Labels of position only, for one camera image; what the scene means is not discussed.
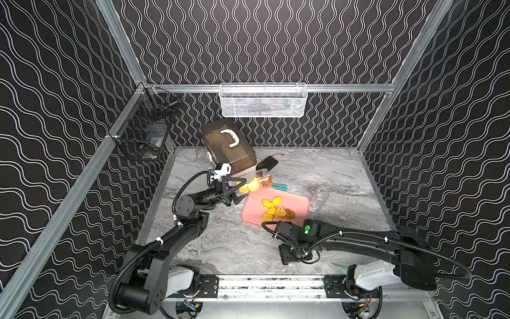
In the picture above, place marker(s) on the pretzel shaped cookie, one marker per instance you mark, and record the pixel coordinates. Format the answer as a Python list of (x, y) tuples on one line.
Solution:
[(280, 213)]

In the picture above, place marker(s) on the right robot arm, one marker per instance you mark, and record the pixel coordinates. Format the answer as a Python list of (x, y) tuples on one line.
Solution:
[(399, 257)]

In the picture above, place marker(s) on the black battery pack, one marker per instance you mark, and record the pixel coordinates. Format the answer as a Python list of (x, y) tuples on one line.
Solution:
[(268, 163)]

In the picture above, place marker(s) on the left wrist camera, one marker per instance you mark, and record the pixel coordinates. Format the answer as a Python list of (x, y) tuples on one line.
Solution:
[(221, 170)]

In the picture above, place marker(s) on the white box brown lid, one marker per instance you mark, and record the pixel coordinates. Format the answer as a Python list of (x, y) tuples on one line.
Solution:
[(225, 143)]

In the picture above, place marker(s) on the square waffle cookie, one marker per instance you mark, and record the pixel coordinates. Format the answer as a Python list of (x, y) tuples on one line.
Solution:
[(267, 217)]

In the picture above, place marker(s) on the teal utility knife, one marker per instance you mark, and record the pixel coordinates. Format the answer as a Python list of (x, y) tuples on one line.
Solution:
[(280, 186)]

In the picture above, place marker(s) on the brown round cookie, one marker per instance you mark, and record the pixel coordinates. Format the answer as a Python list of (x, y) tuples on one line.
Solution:
[(290, 214)]

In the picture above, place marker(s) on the black wire wall basket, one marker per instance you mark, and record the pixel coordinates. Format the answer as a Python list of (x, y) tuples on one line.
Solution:
[(144, 135)]

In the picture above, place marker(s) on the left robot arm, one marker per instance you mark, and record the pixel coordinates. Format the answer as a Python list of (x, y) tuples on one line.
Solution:
[(142, 281)]

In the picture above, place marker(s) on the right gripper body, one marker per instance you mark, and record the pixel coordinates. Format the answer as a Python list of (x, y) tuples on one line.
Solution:
[(289, 254)]

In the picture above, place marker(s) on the white mesh wall basket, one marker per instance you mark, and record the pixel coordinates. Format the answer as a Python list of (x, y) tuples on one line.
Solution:
[(263, 100)]

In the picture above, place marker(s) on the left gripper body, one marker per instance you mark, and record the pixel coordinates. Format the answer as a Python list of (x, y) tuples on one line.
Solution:
[(222, 191)]

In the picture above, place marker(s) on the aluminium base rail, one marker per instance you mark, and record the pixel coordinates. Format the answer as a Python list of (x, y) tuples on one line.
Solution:
[(251, 289)]

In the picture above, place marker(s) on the small yellow cookie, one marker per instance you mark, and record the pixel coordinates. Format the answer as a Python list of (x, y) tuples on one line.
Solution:
[(267, 203)]

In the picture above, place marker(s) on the pink plastic tray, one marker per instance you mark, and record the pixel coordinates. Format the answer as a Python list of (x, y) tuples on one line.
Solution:
[(253, 209)]

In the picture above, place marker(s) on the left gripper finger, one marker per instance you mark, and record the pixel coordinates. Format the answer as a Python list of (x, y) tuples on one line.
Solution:
[(235, 197), (230, 183)]

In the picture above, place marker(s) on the clear jar dark cookies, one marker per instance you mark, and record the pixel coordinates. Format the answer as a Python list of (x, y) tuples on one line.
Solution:
[(255, 181)]

